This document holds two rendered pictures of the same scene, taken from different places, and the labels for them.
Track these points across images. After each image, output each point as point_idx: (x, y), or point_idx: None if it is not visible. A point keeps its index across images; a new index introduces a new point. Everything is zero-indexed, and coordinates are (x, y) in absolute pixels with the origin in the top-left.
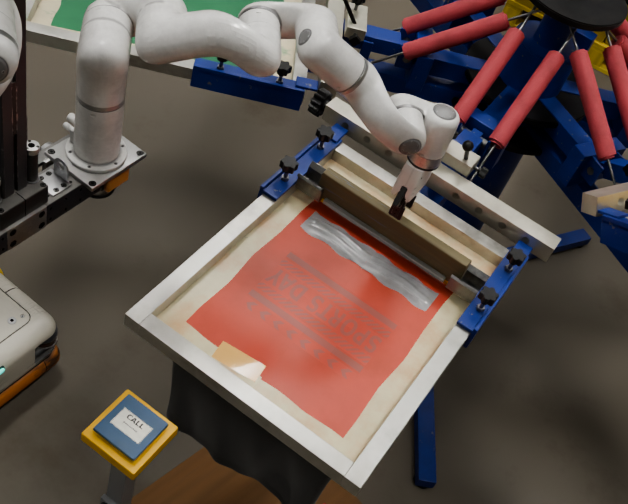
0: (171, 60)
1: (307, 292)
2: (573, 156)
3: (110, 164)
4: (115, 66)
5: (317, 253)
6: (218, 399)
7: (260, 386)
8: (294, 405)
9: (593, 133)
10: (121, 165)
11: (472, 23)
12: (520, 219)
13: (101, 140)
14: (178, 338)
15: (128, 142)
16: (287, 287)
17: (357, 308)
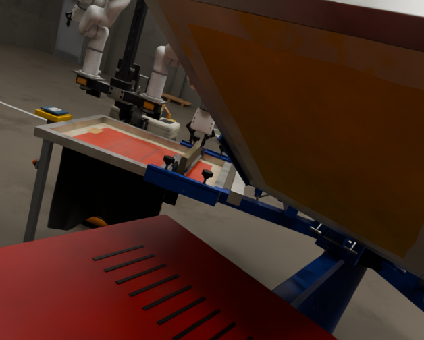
0: (167, 50)
1: (141, 148)
2: None
3: (148, 96)
4: (158, 51)
5: (165, 154)
6: None
7: (84, 131)
8: (78, 134)
9: None
10: (150, 98)
11: None
12: (240, 184)
13: (149, 83)
14: (96, 117)
15: (162, 102)
16: (140, 145)
17: (142, 155)
